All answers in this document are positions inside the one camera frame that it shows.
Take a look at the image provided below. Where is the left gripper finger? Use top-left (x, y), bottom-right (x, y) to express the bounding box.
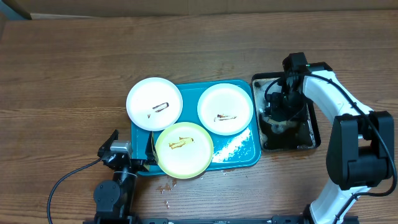
top-left (97, 129), bottom-right (119, 156)
top-left (145, 131), bottom-right (158, 165)

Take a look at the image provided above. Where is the white plate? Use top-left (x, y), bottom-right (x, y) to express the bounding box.
top-left (197, 83), bottom-right (254, 136)
top-left (126, 77), bottom-right (183, 131)

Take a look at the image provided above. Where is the yellow green sponge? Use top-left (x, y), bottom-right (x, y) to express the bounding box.
top-left (266, 118), bottom-right (299, 128)

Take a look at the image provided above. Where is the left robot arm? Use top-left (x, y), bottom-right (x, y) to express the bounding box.
top-left (93, 130), bottom-right (155, 224)

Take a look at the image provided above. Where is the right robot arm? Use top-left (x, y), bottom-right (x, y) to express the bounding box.
top-left (264, 69), bottom-right (397, 223)

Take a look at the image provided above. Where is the black soapy water tray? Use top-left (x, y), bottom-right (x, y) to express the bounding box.
top-left (251, 72), bottom-right (321, 152)

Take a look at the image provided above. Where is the yellow-green plate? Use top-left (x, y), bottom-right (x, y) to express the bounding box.
top-left (155, 122), bottom-right (214, 179)

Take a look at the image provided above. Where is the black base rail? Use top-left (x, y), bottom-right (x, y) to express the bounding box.
top-left (82, 215), bottom-right (360, 224)

